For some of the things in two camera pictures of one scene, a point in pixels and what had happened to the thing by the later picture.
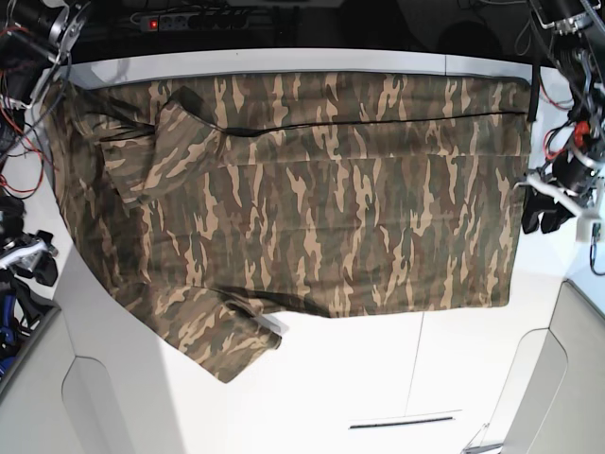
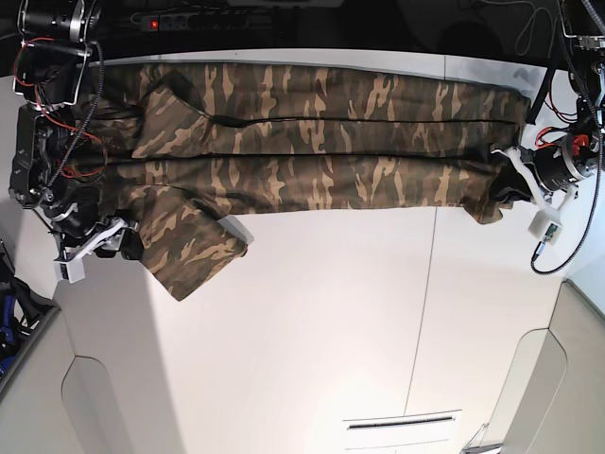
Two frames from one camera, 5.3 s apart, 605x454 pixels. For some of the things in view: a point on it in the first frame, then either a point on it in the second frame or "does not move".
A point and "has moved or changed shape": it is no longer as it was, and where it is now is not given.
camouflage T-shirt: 217,201 has moved or changed shape
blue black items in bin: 22,310 does not move
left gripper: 33,253 → 81,229
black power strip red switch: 195,22 does not move
